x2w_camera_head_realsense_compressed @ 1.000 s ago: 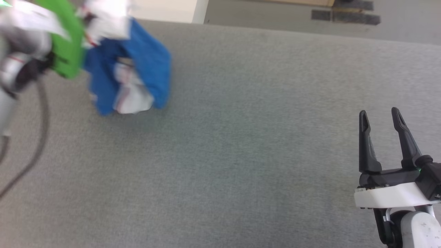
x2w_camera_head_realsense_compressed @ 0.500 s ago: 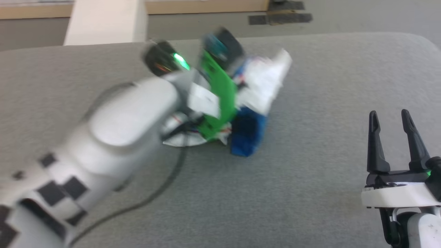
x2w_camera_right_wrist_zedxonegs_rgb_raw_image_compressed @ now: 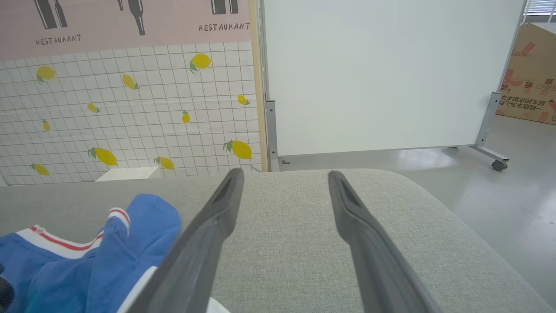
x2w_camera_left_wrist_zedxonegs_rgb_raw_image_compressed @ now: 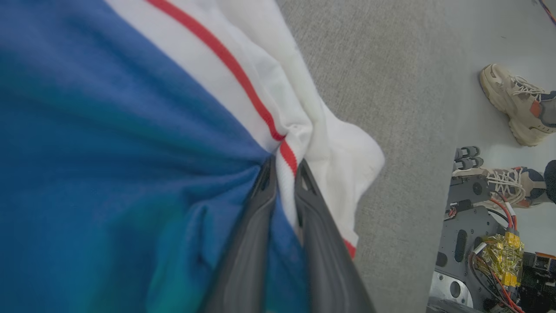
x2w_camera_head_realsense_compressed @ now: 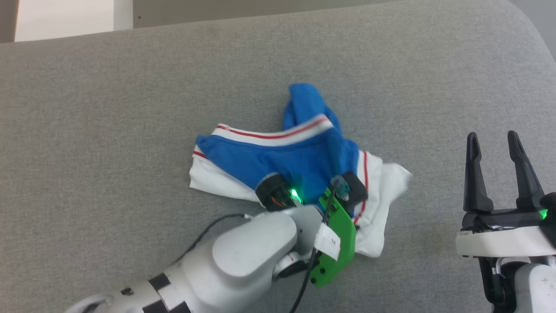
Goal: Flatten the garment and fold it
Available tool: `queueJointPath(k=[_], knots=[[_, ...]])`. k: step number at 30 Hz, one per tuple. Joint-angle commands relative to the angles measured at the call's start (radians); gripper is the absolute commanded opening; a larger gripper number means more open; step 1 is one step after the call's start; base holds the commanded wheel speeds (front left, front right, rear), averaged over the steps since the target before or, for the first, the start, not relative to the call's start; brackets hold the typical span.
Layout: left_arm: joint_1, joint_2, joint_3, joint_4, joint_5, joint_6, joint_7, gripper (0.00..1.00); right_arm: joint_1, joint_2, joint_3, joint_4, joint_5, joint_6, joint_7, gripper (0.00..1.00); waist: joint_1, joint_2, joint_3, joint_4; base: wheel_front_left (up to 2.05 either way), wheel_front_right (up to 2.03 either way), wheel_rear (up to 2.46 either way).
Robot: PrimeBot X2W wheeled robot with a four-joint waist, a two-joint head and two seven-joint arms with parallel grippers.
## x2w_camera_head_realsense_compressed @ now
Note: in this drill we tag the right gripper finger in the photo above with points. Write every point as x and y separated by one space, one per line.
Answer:
526 182
475 187

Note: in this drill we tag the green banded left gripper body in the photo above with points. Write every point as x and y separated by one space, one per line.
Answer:
341 234

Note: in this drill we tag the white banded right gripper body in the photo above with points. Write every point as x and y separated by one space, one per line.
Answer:
499 241

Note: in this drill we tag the blue white sports jersey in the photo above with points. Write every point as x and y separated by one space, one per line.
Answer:
295 156

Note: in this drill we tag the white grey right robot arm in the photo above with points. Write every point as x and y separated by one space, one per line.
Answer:
536 287

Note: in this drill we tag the grey fabric sofa seat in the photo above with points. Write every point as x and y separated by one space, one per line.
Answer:
108 130

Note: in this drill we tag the white square pillar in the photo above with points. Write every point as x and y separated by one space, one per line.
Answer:
65 17

